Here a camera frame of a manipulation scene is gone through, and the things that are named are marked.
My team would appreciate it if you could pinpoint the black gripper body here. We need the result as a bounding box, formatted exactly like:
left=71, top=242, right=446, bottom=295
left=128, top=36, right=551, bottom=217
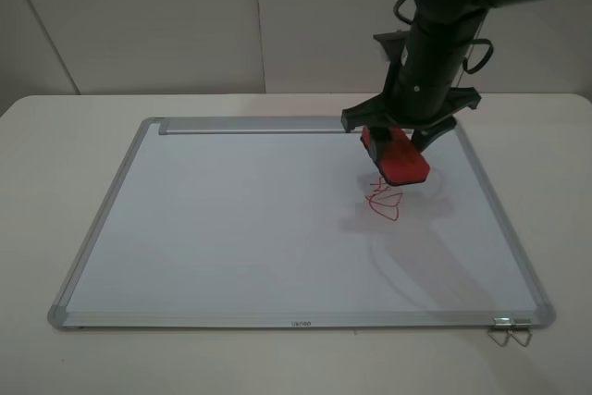
left=341, top=29, right=481, bottom=132

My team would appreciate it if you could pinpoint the white whiteboard with aluminium frame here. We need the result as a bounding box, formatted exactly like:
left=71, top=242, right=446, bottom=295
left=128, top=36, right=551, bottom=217
left=47, top=117, right=556, bottom=330

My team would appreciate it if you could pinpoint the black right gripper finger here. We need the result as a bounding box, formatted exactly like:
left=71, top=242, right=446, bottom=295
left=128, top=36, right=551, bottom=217
left=411, top=118, right=457, bottom=153

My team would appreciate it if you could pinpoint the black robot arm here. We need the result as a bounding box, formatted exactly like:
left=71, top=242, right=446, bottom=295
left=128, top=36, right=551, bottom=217
left=341, top=0, right=539, bottom=158

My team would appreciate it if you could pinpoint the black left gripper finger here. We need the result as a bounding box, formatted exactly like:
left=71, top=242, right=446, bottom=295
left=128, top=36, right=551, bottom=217
left=374, top=128, right=391, bottom=141

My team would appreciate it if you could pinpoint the red whiteboard eraser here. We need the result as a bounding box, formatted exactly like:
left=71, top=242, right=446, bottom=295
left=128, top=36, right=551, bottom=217
left=361, top=127, right=430, bottom=186

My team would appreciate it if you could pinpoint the black cable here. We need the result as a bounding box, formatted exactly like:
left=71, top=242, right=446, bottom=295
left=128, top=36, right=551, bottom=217
left=393, top=0, right=495, bottom=89

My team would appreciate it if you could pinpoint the silver binder clip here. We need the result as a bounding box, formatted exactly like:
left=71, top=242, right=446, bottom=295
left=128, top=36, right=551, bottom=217
left=487, top=317, right=513, bottom=347
left=508, top=318, right=533, bottom=348

